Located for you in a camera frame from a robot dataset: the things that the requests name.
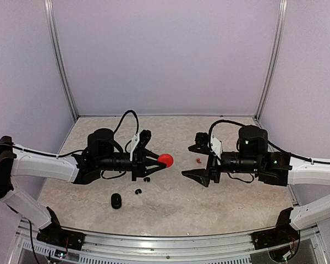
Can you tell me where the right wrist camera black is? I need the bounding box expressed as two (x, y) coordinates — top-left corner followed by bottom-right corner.
(195, 132), (209, 147)

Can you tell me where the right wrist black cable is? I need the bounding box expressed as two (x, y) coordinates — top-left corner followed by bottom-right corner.
(208, 119), (250, 144)

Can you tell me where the aluminium corner post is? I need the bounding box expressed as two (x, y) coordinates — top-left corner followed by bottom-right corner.
(44, 0), (79, 122)
(255, 0), (288, 123)

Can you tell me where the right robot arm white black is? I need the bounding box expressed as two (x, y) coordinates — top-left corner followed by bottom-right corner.
(182, 125), (330, 244)

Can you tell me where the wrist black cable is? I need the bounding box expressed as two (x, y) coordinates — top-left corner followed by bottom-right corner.
(114, 109), (141, 138)
(208, 119), (250, 144)

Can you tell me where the black earbud charging case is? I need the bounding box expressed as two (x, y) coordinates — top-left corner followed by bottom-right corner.
(111, 193), (122, 210)

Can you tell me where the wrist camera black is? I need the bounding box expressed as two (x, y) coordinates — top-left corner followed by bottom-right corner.
(137, 129), (151, 150)
(195, 132), (209, 147)

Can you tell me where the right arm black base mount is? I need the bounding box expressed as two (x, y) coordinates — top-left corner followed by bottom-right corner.
(251, 207), (300, 250)

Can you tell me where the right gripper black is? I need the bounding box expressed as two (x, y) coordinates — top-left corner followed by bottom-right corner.
(182, 151), (260, 188)

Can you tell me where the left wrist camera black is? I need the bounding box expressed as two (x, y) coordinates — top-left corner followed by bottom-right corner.
(137, 129), (151, 150)

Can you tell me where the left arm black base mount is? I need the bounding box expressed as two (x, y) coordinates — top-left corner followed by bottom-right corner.
(37, 207), (85, 251)

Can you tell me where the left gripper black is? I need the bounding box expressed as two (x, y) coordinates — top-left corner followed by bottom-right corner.
(97, 148), (166, 181)

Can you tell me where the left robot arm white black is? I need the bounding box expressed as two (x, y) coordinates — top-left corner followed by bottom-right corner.
(0, 128), (174, 245)

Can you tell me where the right aluminium corner post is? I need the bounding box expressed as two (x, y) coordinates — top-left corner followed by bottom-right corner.
(255, 0), (288, 123)

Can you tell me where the left aluminium corner post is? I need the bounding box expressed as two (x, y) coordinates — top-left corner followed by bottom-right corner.
(44, 0), (79, 122)

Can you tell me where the aluminium front rail frame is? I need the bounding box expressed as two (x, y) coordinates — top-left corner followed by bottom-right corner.
(8, 217), (327, 264)

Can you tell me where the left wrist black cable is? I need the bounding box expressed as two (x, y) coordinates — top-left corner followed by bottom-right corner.
(114, 109), (141, 138)

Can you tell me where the red earbud charging case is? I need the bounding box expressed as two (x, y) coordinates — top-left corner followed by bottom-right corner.
(157, 154), (174, 168)

